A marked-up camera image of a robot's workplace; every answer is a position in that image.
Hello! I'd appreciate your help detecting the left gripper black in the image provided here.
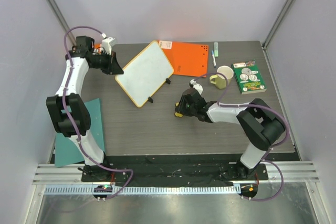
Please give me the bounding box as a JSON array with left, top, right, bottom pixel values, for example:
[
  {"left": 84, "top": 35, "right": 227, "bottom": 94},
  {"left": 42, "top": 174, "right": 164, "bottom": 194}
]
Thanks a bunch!
[{"left": 91, "top": 50, "right": 124, "bottom": 75}]

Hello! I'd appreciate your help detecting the yellow whiteboard eraser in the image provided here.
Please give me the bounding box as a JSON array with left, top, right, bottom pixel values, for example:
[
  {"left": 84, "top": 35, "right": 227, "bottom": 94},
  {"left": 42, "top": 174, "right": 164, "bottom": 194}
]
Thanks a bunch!
[{"left": 175, "top": 102, "right": 183, "bottom": 118}]

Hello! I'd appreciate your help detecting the whiteboard with yellow frame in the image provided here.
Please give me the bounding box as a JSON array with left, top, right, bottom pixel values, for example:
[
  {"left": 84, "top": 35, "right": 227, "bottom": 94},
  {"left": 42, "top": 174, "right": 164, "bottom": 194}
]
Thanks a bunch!
[{"left": 115, "top": 41, "right": 174, "bottom": 108}]

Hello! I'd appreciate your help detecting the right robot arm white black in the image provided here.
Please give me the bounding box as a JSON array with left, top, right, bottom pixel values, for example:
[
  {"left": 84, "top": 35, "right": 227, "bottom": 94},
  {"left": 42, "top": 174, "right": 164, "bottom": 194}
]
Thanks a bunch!
[{"left": 175, "top": 88, "right": 288, "bottom": 179}]

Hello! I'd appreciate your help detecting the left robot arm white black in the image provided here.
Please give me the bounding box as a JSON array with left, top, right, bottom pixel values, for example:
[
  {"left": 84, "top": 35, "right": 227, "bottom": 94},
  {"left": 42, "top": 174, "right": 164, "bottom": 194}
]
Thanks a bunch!
[{"left": 46, "top": 35, "right": 124, "bottom": 182}]

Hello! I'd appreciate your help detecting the blue whiteboard marker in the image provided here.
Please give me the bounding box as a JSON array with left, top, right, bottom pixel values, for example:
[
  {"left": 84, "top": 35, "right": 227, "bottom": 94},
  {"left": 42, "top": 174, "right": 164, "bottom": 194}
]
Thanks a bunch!
[{"left": 211, "top": 50, "right": 217, "bottom": 68}]

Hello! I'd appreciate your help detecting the pale yellow mug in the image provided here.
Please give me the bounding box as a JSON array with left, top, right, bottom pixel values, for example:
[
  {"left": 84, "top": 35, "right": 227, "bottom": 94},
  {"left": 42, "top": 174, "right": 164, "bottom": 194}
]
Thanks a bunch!
[{"left": 209, "top": 66, "right": 234, "bottom": 89}]

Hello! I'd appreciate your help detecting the orange notebook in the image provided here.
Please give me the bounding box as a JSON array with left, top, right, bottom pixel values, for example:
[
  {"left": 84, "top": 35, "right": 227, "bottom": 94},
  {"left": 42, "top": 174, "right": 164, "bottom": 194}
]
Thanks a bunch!
[{"left": 158, "top": 40, "right": 209, "bottom": 77}]

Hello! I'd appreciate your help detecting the green coin book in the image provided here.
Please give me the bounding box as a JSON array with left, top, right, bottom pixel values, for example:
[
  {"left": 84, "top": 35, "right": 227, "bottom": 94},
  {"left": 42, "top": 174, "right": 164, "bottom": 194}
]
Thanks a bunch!
[{"left": 231, "top": 60, "right": 267, "bottom": 94}]

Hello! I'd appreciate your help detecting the teal mat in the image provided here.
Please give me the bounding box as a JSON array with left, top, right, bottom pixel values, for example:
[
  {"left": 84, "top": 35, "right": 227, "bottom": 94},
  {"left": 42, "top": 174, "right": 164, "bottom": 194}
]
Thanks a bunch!
[{"left": 55, "top": 99, "right": 105, "bottom": 167}]

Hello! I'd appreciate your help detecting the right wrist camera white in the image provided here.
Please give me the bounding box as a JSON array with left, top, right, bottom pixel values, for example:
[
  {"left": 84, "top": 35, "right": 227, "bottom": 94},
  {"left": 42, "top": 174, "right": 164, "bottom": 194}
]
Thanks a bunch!
[{"left": 189, "top": 79, "right": 203, "bottom": 95}]

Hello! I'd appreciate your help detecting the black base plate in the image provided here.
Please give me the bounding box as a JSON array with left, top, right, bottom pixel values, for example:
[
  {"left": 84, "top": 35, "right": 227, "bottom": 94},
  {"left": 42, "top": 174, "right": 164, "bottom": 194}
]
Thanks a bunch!
[{"left": 81, "top": 154, "right": 268, "bottom": 187}]

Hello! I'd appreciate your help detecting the white slotted cable duct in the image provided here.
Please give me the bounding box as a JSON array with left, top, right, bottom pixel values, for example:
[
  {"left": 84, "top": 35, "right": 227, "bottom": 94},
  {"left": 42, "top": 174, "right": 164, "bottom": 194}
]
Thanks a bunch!
[{"left": 45, "top": 184, "right": 241, "bottom": 195}]

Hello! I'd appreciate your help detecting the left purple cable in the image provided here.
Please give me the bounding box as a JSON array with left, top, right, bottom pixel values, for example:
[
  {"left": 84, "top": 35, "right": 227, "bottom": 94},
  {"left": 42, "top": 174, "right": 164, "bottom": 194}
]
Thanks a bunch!
[{"left": 64, "top": 26, "right": 134, "bottom": 200}]

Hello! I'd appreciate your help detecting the purple cable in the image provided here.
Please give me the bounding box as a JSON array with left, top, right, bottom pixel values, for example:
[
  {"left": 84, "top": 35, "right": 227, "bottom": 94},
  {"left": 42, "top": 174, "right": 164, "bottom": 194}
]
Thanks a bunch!
[
  {"left": 64, "top": 26, "right": 134, "bottom": 200},
  {"left": 190, "top": 72, "right": 291, "bottom": 202}
]

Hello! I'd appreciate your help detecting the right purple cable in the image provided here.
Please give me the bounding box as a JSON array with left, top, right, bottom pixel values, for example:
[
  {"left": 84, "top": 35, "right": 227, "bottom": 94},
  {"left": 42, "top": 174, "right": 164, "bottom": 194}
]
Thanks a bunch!
[{"left": 190, "top": 72, "right": 291, "bottom": 202}]

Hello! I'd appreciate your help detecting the left aluminium corner post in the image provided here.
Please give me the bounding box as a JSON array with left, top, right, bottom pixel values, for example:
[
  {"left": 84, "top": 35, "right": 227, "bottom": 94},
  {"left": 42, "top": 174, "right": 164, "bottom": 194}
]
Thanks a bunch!
[{"left": 30, "top": 0, "right": 79, "bottom": 47}]

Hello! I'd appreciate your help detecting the aluminium corner post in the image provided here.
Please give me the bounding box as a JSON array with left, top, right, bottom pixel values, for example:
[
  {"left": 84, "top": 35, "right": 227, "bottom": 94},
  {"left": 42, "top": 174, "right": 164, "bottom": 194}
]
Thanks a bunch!
[
  {"left": 30, "top": 0, "right": 79, "bottom": 47},
  {"left": 262, "top": 0, "right": 312, "bottom": 50}
]

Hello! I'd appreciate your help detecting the aluminium front rail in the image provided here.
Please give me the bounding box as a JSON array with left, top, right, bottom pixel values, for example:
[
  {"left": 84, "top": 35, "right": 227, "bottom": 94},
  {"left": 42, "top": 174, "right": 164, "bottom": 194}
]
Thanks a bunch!
[{"left": 33, "top": 161, "right": 320, "bottom": 185}]

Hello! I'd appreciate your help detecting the right aluminium corner post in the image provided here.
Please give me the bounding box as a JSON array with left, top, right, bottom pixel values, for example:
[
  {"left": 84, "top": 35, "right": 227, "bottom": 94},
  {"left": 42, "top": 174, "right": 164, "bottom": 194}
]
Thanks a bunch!
[{"left": 262, "top": 0, "right": 312, "bottom": 50}]

